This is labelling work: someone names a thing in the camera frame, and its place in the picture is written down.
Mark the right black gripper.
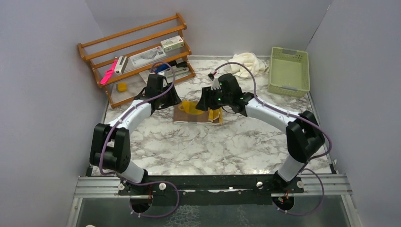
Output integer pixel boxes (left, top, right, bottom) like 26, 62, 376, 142
197, 85, 232, 111

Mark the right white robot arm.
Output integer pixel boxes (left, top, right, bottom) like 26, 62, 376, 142
196, 74, 325, 192

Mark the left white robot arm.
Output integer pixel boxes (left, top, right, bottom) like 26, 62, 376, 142
89, 74, 181, 194

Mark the grey white stapler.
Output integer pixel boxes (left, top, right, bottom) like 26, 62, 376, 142
165, 61, 189, 78

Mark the blue stapler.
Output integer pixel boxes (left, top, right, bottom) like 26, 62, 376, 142
154, 63, 171, 74

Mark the long white flat box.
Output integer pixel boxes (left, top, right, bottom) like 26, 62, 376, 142
129, 46, 166, 68

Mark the yellow sponge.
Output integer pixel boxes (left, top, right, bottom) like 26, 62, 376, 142
116, 83, 128, 92

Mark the white green box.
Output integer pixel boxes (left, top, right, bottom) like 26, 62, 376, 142
160, 35, 184, 52

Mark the orange wooden rack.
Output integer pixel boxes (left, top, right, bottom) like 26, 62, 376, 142
78, 13, 195, 108

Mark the white silver device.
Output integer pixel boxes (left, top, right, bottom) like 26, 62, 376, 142
114, 56, 129, 75

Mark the cream white towel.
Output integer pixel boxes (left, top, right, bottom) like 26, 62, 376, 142
229, 52, 270, 78

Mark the pink plastic tool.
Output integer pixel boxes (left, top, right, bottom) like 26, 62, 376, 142
100, 58, 118, 86

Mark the green plastic basket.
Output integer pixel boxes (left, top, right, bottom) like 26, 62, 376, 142
268, 47, 310, 98

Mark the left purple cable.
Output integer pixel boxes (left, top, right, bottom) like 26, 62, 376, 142
98, 61, 176, 178

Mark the purple cable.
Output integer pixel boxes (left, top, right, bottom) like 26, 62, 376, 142
208, 62, 333, 218
98, 61, 176, 178

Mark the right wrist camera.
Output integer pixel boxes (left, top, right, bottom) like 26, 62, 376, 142
210, 78, 221, 90

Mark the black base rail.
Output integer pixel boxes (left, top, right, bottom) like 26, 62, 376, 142
118, 174, 304, 206

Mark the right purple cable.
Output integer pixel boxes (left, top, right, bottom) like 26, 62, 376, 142
208, 62, 333, 218

